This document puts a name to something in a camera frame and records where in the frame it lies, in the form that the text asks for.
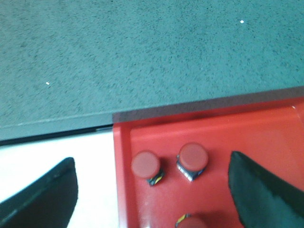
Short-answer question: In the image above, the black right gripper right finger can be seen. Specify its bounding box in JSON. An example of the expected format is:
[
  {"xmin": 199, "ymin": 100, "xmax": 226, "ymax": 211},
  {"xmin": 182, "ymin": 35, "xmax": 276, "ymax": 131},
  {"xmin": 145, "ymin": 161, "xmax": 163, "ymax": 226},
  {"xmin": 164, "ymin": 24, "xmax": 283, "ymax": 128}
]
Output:
[{"xmin": 228, "ymin": 151, "xmax": 304, "ymax": 228}]

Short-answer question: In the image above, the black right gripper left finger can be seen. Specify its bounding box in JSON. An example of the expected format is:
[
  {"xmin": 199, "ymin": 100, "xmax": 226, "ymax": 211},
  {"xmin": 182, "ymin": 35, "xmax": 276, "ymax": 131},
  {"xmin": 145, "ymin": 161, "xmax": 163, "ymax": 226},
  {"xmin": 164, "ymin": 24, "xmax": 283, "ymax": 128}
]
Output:
[{"xmin": 0, "ymin": 157, "xmax": 78, "ymax": 228}]

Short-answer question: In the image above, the red mushroom push button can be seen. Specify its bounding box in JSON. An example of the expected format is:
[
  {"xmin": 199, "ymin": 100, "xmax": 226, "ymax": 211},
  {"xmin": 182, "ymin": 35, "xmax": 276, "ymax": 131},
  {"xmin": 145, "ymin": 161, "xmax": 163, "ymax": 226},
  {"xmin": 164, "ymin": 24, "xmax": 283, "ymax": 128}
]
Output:
[
  {"xmin": 175, "ymin": 214, "xmax": 208, "ymax": 228},
  {"xmin": 131, "ymin": 150, "xmax": 165, "ymax": 186},
  {"xmin": 176, "ymin": 142, "xmax": 209, "ymax": 182}
]

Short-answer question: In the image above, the red plastic tray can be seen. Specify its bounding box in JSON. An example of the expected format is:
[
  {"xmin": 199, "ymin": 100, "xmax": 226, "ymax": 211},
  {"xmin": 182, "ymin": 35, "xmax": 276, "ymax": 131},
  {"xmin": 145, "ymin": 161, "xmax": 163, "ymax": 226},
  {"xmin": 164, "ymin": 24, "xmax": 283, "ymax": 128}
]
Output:
[{"xmin": 114, "ymin": 98, "xmax": 304, "ymax": 228}]

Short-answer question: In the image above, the grey speckled right countertop slab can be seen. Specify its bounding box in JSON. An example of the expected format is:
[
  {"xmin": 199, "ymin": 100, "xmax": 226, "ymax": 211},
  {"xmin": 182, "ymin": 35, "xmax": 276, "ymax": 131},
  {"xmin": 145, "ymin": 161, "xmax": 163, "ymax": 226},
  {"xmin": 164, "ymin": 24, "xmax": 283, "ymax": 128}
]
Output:
[{"xmin": 0, "ymin": 0, "xmax": 304, "ymax": 141}]

